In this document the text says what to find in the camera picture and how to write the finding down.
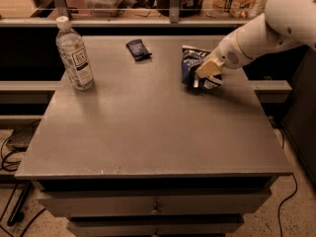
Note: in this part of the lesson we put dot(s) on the clear plastic water bottle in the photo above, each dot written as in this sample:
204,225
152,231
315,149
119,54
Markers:
73,54

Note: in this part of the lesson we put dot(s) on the grey drawer cabinet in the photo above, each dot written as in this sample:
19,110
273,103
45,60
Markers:
140,129

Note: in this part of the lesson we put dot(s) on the black metal stand leg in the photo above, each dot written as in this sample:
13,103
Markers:
16,214

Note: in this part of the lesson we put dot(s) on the small dark blue snack packet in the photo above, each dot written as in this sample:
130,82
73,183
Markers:
138,50

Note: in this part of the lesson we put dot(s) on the grey drawer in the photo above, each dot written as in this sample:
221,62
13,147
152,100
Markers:
102,204
149,226

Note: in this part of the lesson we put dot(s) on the blue chip bag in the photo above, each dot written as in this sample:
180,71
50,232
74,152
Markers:
192,59

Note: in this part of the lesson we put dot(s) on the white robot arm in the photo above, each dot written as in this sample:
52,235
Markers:
284,25

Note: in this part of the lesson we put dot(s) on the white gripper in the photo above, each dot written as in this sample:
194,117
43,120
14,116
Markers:
227,54

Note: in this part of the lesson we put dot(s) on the lower grey drawer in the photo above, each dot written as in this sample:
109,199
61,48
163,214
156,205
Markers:
149,226

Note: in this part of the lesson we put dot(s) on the upper grey drawer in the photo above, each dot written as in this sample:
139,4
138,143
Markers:
102,204

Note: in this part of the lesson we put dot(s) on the metal shelf rail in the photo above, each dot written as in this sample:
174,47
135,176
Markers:
138,14

